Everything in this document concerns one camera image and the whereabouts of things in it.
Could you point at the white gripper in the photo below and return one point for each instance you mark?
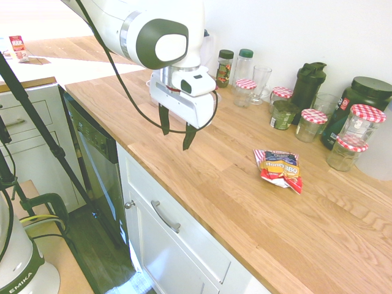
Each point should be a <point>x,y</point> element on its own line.
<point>180,107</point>

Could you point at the honey BBQ chip bag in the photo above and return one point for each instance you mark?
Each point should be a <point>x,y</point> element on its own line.
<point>280,171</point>

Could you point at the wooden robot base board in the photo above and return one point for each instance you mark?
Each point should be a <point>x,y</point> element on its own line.
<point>61,263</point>

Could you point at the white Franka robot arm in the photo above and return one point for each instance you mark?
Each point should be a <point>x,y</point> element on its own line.
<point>171,21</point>

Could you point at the spice jar black lid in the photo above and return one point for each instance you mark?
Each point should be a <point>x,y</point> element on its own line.
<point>224,70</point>

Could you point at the clear water pitcher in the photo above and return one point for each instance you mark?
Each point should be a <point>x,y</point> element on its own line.
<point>207,52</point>

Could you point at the black dishwasher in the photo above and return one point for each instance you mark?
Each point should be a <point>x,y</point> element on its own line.
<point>98,159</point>

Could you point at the silver cabinet knob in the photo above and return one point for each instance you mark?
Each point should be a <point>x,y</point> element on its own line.
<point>130,204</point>

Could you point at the clear bottle green lid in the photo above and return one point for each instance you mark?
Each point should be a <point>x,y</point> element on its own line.
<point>244,67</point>

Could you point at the tall glass mug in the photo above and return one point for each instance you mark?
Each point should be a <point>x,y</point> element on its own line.
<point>261,82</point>

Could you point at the green label jar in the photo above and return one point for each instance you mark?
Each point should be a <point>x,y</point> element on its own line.
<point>283,116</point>

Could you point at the white kitchen cabinet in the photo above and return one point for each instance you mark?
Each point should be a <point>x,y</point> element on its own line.
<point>171,245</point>

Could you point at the black shaker bottle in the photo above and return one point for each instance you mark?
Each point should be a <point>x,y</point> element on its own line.
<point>309,88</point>

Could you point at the white drawer cabinet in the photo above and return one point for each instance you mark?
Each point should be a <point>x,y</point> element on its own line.
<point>33,134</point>

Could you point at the green clamp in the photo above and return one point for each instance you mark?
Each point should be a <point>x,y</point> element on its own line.
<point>50,200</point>

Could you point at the clear glass tumbler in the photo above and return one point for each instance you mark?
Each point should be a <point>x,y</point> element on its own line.
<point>326,102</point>

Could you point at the silver drawer pull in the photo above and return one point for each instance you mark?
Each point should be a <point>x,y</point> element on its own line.
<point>15,123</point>

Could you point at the faceted glass jar checkered lid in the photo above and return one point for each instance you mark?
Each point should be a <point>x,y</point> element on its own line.
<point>344,156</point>

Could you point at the red carton box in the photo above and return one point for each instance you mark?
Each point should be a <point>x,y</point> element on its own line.
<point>18,49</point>

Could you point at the large glass jar checkered lid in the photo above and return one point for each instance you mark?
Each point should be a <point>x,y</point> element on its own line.
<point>363,124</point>

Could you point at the large dark protein tub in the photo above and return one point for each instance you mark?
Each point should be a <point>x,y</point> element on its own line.
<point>367,92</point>

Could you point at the white translucent plastic tub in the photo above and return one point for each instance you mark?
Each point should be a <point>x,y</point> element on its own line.
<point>379,153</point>

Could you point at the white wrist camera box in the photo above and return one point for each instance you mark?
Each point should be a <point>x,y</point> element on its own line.
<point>197,84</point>

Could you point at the black camera tripod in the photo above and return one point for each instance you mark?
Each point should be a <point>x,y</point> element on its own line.
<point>39,125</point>

